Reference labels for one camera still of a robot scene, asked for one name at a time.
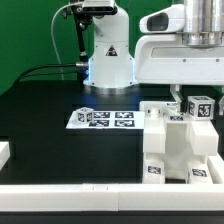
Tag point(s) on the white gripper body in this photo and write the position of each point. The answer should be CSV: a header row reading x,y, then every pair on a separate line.
x,y
163,59

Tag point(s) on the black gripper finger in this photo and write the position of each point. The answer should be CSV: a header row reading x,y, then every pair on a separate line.
x,y
221,106
176,92

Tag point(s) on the small white tagged cube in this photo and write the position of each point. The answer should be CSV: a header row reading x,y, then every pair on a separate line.
x,y
200,107
85,115

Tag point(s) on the white chair seat block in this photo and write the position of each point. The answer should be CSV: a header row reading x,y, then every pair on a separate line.
x,y
178,149

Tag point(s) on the white chair back frame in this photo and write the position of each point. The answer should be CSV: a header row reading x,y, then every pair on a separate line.
x,y
203,137

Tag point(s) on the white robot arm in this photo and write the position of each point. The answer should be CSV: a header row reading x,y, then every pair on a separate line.
x,y
112,68

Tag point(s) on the white base tag sheet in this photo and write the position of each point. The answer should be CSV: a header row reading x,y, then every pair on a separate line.
x,y
110,120

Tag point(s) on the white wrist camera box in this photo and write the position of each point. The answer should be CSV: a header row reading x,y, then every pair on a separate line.
x,y
168,20

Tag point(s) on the white right fence rail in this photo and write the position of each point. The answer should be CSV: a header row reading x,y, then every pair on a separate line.
x,y
216,168

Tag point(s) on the white fence rail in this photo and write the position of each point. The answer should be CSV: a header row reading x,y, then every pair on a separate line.
x,y
216,168
112,197
4,153

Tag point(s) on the black camera stand pole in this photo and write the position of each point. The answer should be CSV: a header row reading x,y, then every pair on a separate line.
x,y
82,21

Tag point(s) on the overhead camera on stand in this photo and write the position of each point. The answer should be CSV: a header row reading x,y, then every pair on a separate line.
x,y
95,7

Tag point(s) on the white front fence rail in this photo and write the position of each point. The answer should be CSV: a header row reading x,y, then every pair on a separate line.
x,y
112,197

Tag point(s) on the white left fence rail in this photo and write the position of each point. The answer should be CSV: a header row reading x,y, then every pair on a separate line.
x,y
4,153

